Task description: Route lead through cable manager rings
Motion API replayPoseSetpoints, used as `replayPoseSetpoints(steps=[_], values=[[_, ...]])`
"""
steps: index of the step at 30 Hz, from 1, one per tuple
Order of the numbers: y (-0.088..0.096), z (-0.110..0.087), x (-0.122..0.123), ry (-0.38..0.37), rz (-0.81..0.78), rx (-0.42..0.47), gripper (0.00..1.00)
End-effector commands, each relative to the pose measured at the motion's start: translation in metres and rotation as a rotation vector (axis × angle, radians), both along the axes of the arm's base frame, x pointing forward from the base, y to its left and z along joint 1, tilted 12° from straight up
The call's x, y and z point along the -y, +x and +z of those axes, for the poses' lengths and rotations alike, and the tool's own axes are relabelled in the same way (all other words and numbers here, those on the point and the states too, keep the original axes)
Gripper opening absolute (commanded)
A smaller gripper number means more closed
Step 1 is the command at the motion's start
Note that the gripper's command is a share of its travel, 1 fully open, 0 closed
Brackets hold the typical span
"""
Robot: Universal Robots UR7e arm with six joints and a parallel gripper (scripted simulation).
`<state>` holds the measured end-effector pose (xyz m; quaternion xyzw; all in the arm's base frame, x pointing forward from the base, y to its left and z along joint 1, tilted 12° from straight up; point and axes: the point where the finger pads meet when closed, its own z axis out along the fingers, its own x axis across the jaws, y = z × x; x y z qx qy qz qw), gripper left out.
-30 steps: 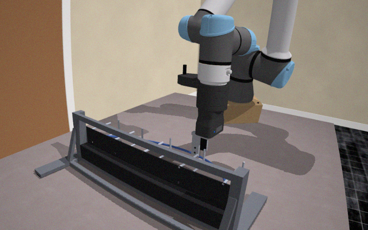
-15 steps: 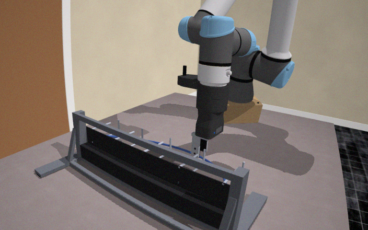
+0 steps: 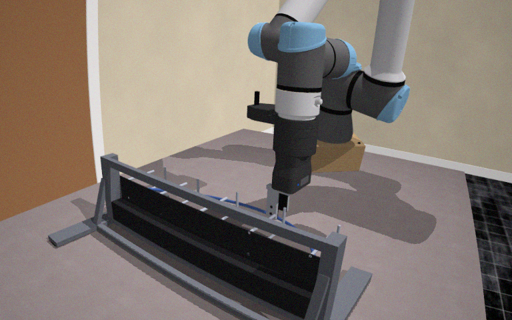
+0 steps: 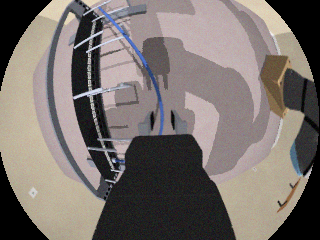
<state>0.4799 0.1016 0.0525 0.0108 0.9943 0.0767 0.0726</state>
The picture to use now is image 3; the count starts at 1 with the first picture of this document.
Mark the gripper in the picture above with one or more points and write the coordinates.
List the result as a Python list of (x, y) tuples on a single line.
[(294, 142)]

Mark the grey patch panel rack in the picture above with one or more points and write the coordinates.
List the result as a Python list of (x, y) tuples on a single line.
[(284, 279)]

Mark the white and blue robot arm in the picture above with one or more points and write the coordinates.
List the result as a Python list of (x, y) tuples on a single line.
[(308, 61)]

